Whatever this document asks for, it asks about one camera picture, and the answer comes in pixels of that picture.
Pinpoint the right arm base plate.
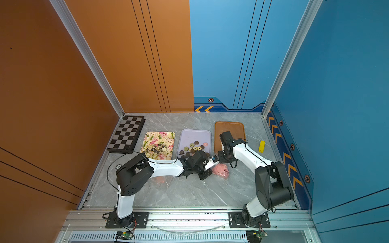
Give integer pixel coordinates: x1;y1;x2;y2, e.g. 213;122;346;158
228;211;271;228

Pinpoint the lavender plastic tray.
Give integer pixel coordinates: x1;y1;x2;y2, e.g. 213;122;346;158
178;129;211;152

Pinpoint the ziploc bag of beige cookies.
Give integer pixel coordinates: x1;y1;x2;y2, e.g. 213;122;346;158
153;176;171;185

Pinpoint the right green circuit board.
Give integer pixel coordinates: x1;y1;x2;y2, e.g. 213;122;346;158
246;231;268;243

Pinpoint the black white chessboard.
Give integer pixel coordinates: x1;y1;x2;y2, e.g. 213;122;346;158
107;115;145;154

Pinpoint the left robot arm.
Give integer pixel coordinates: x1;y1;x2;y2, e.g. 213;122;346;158
114;151;219;227

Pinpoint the ziploc bag of pink cookies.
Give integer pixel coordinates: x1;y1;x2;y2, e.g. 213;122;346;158
212;164;230;179

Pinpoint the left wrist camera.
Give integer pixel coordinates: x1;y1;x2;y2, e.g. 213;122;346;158
204;155;219;170

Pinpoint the brown plastic tray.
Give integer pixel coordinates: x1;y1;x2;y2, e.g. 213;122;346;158
214;121;246;154

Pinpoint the floral pattern tray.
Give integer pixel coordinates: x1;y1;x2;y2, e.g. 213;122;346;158
140;132;175;160

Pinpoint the yellow rectangular block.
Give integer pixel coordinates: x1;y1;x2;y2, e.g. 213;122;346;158
258;140;265;153

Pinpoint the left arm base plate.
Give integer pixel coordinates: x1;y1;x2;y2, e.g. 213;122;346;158
102;211;149;229

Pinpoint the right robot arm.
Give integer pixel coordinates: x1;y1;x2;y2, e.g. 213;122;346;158
218;131;294;227

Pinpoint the left green circuit board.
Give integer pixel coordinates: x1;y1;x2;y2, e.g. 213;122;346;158
115;231;136;243

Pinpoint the green circuit board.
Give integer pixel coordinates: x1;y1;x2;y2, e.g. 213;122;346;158
246;231;268;243
115;231;136;243

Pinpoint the pile of mixed round cookies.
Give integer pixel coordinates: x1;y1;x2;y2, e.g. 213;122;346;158
178;140;210;158

